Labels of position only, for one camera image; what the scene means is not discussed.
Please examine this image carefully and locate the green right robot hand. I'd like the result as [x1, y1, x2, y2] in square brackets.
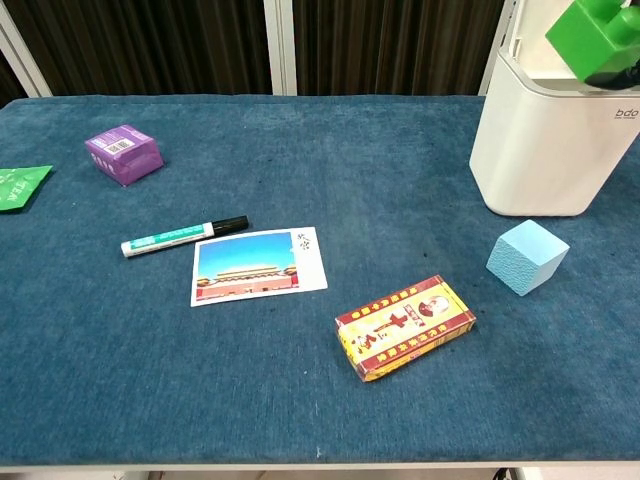
[544, 0, 640, 92]

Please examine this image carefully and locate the white plastic bin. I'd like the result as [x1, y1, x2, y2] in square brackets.
[468, 45, 640, 218]

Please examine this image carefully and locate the blue velvet table cloth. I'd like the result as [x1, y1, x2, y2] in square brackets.
[0, 93, 640, 470]

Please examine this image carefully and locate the white marker with black cap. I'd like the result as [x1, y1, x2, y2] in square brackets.
[120, 215, 250, 259]

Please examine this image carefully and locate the light blue foam cube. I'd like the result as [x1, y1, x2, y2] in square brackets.
[485, 219, 571, 298]

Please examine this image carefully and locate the green tea packet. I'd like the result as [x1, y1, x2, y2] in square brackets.
[0, 164, 54, 215]

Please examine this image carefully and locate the white frame post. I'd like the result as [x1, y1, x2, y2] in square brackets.
[262, 0, 299, 97]
[0, 0, 53, 99]
[477, 0, 527, 97]

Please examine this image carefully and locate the red and yellow box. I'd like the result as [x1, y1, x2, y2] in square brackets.
[334, 274, 477, 384]

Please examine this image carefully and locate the palace photo postcard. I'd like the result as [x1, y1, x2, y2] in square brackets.
[189, 226, 330, 308]

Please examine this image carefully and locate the purple wrapped box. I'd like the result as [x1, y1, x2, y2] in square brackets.
[84, 124, 166, 188]

